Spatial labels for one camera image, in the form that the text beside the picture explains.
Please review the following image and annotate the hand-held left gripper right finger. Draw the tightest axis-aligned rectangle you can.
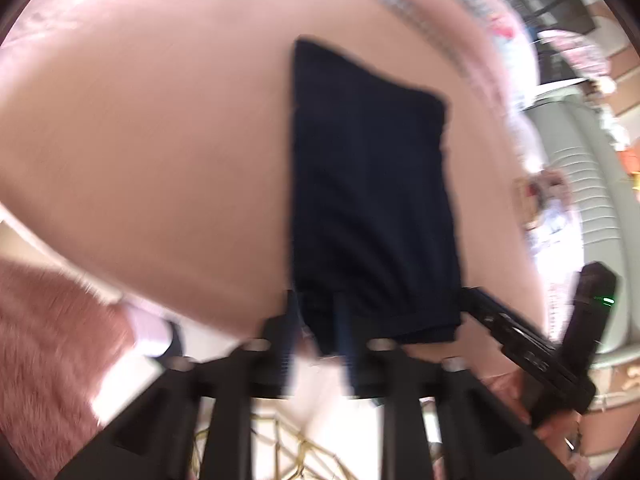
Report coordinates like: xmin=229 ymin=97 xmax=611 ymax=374
xmin=335 ymin=295 xmax=573 ymax=480

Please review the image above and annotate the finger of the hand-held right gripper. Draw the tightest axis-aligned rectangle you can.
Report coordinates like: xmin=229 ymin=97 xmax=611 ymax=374
xmin=459 ymin=287 xmax=557 ymax=372

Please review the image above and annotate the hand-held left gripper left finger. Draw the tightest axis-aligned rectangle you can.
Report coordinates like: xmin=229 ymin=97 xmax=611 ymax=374
xmin=55 ymin=290 xmax=301 ymax=480

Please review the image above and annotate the navy blue garment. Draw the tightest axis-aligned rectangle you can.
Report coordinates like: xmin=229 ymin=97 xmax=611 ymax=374
xmin=289 ymin=36 xmax=463 ymax=357

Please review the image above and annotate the person's right hand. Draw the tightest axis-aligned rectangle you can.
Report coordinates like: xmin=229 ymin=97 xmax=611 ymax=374
xmin=480 ymin=369 xmax=584 ymax=449

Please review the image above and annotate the grey padded headboard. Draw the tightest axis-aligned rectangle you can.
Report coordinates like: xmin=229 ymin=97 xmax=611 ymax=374
xmin=520 ymin=85 xmax=632 ymax=357

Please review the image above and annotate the fluffy pink rug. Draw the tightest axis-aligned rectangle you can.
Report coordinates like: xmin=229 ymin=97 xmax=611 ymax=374
xmin=0 ymin=259 xmax=137 ymax=467

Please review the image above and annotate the pink bed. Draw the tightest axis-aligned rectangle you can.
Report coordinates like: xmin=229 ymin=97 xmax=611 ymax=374
xmin=0 ymin=0 xmax=551 ymax=441

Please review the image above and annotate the pink striped cloth bundle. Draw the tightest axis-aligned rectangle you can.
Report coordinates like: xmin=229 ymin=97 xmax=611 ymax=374
xmin=537 ymin=29 xmax=612 ymax=75

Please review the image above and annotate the pink floral folded quilt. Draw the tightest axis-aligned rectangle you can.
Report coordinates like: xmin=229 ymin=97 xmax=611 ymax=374
xmin=320 ymin=0 xmax=540 ymax=128

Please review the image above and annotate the gold wire basket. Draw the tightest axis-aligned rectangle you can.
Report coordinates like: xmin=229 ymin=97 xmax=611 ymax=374
xmin=194 ymin=409 xmax=353 ymax=480

